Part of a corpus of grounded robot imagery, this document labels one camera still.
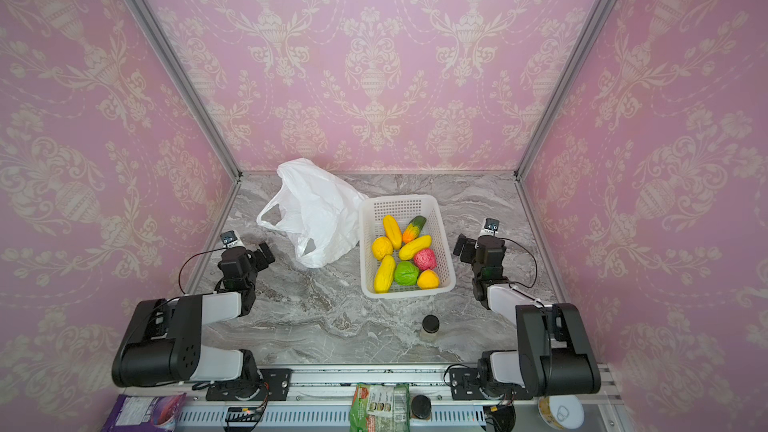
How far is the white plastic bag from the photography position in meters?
0.87

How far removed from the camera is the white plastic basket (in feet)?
2.87

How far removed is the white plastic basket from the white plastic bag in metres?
0.08
